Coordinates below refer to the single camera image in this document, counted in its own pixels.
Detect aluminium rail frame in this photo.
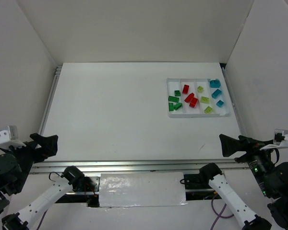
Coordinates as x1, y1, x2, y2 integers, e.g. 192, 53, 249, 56
31, 62, 246, 174

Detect long red lego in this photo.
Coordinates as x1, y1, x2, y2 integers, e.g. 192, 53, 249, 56
184, 93, 194, 103

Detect white taped cover plate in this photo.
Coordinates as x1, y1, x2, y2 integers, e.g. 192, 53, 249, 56
99, 172, 187, 207

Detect blue rectangular lego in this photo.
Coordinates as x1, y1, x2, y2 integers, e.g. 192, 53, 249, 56
212, 89, 222, 99

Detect small green square lego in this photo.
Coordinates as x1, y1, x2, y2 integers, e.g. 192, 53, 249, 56
174, 90, 181, 97

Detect red flower lego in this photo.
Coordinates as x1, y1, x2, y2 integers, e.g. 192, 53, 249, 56
189, 97, 198, 108

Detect red curved lego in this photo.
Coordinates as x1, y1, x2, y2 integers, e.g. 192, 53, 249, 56
182, 84, 190, 94

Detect white divided tray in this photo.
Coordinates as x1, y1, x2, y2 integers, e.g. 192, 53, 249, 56
167, 78, 230, 118

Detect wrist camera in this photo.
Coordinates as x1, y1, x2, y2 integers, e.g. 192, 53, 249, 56
260, 129, 288, 150
0, 125, 25, 149

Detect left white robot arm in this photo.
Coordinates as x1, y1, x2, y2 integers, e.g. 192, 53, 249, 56
0, 130, 84, 230

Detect blue square lego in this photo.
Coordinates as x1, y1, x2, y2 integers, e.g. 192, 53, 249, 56
216, 100, 225, 108

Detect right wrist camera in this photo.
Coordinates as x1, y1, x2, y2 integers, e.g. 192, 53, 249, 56
260, 129, 288, 150

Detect light green small lego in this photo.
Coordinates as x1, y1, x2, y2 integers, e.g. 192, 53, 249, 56
197, 86, 204, 93

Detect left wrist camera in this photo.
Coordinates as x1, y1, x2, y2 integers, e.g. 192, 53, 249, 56
0, 125, 25, 149

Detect light green rectangular lego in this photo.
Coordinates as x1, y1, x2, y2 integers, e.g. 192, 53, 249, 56
200, 96, 209, 104

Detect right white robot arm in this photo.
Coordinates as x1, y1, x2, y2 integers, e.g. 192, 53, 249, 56
199, 130, 288, 230

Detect long green lego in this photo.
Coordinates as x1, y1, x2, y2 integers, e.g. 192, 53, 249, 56
168, 96, 180, 103

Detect blue rounded lego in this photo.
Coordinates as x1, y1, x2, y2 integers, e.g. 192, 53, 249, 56
209, 79, 221, 88

